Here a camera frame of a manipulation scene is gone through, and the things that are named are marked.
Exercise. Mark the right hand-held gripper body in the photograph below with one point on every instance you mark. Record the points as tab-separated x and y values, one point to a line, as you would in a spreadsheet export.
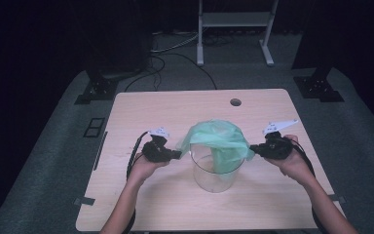
276	146

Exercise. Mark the green plastic bag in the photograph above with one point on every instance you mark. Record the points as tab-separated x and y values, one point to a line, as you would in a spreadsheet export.
219	139

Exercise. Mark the person's right hand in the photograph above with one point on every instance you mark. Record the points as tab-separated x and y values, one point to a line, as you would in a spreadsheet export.
293	165

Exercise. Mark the white metal stand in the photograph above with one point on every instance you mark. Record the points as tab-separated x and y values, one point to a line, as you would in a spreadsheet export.
237	19

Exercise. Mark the black floor socket plate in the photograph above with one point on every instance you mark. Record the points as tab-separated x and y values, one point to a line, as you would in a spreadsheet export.
94	127

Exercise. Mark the dark tape strip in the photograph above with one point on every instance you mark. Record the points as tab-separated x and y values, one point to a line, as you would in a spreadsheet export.
337	198
85	201

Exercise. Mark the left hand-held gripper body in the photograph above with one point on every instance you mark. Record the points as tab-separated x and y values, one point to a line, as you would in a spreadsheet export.
156	151

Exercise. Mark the clear round plastic container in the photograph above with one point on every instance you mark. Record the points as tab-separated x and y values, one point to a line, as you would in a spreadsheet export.
214	180

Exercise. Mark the person's left hand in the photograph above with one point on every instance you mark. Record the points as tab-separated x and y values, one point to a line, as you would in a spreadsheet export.
142	169

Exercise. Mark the black stand base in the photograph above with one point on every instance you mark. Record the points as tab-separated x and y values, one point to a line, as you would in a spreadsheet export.
318	89
99	91

